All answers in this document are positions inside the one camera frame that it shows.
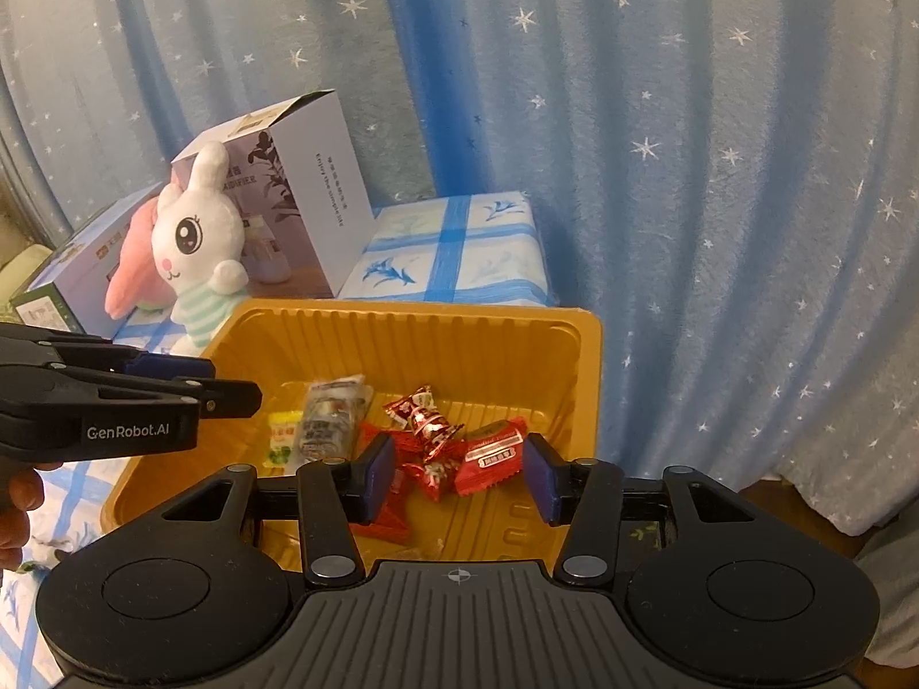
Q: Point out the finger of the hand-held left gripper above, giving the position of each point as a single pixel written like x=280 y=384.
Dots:
x=172 y=367
x=226 y=400

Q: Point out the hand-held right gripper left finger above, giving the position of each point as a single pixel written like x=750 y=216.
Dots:
x=377 y=477

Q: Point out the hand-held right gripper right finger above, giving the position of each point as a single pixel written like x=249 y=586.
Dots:
x=542 y=481

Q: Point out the red snack packet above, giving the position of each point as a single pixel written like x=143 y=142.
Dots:
x=395 y=520

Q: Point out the red candy with label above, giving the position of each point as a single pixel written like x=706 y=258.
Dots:
x=488 y=463

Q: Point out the red snack with white print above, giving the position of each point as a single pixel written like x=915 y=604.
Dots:
x=434 y=481

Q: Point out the small yellow green candy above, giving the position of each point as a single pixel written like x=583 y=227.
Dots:
x=285 y=438

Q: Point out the twisted red white candy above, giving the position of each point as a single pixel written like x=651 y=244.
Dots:
x=423 y=423

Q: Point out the dark printed snack packet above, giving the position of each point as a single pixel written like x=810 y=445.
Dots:
x=330 y=423

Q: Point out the yellow plastic tray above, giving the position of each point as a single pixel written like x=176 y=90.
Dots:
x=431 y=344

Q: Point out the person's left hand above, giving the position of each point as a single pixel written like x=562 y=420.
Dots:
x=18 y=509

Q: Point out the pink plush toy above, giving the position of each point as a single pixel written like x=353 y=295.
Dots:
x=129 y=280

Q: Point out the green white carton box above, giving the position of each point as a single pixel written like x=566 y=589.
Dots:
x=86 y=265

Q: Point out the white bunny plush toy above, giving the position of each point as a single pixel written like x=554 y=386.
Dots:
x=194 y=230

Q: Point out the tall box with plant print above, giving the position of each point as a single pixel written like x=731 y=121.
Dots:
x=316 y=179

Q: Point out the blue starry curtain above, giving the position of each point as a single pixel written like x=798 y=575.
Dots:
x=646 y=158

